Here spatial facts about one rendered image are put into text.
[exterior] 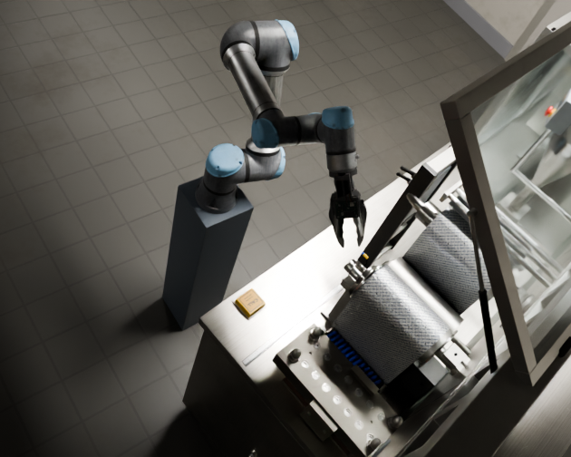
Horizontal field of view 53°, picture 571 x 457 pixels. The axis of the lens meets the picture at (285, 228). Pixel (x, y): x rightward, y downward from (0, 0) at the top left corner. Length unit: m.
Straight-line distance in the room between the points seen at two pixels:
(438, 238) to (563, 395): 0.49
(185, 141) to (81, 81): 0.73
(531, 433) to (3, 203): 2.57
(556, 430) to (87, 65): 3.18
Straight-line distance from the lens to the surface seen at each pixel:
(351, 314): 1.66
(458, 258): 1.63
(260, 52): 1.75
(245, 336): 1.83
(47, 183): 3.21
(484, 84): 1.00
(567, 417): 1.49
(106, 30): 4.05
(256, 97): 1.53
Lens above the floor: 2.56
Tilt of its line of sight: 54 degrees down
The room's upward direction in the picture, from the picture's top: 24 degrees clockwise
